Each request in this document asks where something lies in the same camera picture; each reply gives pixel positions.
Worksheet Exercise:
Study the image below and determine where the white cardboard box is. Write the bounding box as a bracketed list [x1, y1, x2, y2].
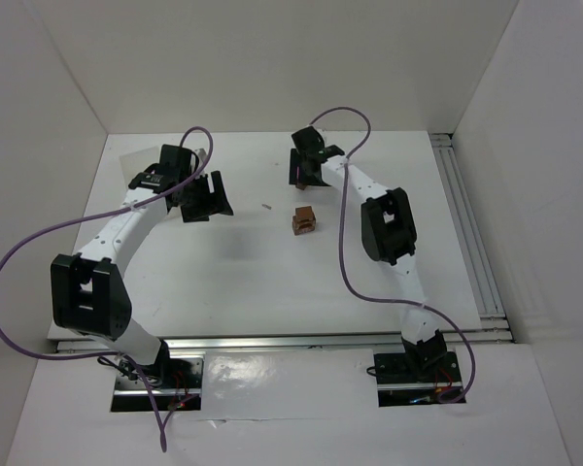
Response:
[119, 146, 160, 187]

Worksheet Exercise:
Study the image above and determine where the brown wood block long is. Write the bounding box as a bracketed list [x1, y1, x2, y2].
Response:
[291, 217, 317, 231]

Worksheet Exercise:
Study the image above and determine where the brown wood block notched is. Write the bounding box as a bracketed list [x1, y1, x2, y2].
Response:
[293, 229, 316, 237]

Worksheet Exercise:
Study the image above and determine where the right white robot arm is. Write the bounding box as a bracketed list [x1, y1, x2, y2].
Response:
[290, 126, 447, 376]

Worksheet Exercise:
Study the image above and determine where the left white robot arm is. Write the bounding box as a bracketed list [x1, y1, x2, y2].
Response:
[51, 145, 233, 381]

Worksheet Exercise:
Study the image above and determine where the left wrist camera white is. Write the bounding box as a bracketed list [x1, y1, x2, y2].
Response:
[194, 149, 207, 164]

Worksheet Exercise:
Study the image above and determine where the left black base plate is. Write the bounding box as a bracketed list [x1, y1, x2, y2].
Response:
[114, 356, 204, 395]

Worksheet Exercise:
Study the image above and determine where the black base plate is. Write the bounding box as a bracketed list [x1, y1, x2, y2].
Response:
[366, 351, 462, 385]
[114, 356, 204, 395]

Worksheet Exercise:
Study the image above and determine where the aluminium front rail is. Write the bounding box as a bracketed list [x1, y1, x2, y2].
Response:
[56, 327, 514, 353]

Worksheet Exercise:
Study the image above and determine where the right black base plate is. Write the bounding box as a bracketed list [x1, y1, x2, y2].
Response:
[366, 351, 462, 385]

